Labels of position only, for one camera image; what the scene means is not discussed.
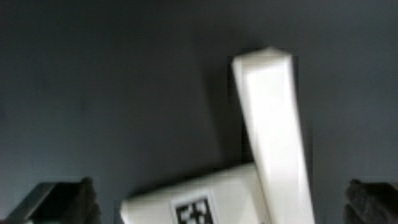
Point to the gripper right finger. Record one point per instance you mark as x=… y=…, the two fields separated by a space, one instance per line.
x=372 y=206

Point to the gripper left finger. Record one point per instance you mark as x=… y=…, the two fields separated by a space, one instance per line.
x=57 y=204

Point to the white lamp base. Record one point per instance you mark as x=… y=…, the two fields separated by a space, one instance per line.
x=254 y=194

